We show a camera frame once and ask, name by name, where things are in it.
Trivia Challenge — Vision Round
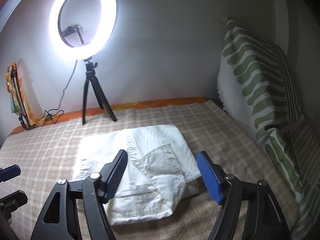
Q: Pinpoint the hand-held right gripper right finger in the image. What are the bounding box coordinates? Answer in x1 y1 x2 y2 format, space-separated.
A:
196 151 292 240

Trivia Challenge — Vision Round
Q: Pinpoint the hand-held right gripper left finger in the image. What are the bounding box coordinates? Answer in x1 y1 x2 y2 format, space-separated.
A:
30 149 129 240

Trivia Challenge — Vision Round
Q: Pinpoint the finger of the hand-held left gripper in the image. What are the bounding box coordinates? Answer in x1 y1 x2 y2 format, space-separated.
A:
0 164 21 182
0 190 28 224

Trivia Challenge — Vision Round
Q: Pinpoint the white shirt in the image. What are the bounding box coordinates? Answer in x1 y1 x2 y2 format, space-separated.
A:
72 124 202 225

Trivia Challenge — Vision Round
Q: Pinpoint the folded tripod stand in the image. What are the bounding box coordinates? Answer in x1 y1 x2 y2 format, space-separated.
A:
10 67 35 130

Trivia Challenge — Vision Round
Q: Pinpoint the beige checked blanket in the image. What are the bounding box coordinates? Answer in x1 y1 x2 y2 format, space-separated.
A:
0 100 300 240

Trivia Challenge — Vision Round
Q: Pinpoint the colourful patterned cloth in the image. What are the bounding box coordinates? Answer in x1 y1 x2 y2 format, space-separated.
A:
6 64 45 127

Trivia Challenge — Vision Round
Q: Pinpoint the orange bed sheet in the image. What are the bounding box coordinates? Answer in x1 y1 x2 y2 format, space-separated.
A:
11 96 208 133

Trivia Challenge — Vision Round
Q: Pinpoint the green leaf pattern pillow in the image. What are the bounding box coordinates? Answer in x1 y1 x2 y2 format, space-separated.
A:
264 115 320 240

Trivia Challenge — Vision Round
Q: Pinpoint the black mini tripod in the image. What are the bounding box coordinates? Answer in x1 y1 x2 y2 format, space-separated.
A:
81 59 118 125

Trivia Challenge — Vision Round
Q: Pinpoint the green striped pillow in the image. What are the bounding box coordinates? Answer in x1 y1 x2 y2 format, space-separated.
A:
216 17 304 143

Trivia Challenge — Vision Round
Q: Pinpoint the gooseneck phone holder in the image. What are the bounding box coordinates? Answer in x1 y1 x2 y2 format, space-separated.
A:
61 24 85 47

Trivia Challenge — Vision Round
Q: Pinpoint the black ring light cable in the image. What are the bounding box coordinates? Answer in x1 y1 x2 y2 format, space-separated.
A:
44 61 78 125

